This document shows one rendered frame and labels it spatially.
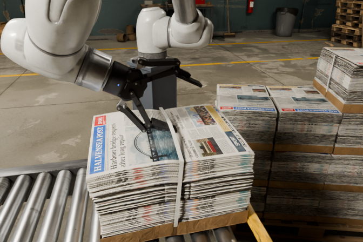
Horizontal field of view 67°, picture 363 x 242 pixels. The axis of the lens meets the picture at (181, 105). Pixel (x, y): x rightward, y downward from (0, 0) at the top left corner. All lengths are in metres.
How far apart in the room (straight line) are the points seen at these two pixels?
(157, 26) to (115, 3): 6.32
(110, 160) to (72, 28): 0.29
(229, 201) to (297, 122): 0.79
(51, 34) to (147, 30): 0.94
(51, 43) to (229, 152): 0.43
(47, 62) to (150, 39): 0.88
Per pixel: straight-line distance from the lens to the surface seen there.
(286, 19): 8.36
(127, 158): 0.62
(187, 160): 0.61
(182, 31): 1.31
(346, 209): 1.85
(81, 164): 1.05
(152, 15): 1.41
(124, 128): 0.74
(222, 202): 0.73
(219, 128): 0.73
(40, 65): 0.60
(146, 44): 1.42
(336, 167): 1.63
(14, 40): 0.61
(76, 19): 0.47
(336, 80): 1.54
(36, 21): 0.50
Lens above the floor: 1.38
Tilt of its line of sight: 24 degrees down
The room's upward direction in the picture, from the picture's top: straight up
